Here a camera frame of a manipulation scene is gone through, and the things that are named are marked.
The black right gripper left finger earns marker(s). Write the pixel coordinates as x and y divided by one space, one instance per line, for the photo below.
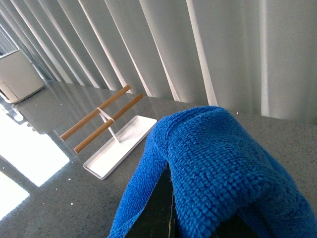
158 218

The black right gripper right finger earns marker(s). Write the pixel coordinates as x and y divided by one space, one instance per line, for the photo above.
234 227

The blue microfiber cloth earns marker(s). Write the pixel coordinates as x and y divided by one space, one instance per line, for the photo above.
217 170

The white towel rack stand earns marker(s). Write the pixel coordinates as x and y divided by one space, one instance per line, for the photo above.
103 162

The grey pleated curtain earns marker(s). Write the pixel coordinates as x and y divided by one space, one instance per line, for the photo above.
253 56

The white appliance box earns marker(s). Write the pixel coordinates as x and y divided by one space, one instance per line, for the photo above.
18 78

